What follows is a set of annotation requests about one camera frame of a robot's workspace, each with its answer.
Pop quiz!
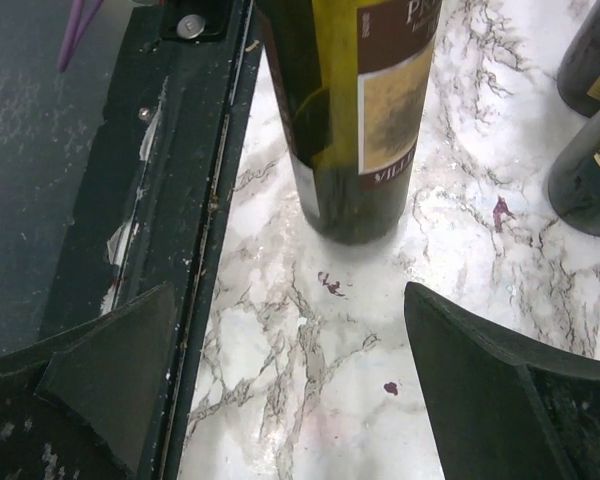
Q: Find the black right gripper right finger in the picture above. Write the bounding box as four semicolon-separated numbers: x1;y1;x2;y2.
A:
404;282;600;479

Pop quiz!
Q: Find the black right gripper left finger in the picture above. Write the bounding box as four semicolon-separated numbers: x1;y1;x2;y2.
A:
0;283;176;479

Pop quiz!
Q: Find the green bottle white label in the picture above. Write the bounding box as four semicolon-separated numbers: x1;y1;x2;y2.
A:
547;94;600;239

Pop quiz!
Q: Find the dark red wine bottle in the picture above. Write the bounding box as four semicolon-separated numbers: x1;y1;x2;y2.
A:
557;0;600;118

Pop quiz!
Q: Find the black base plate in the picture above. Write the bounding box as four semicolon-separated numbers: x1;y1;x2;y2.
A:
40;1;260;479

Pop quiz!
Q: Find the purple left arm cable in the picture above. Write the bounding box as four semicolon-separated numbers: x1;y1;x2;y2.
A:
57;0;104;72

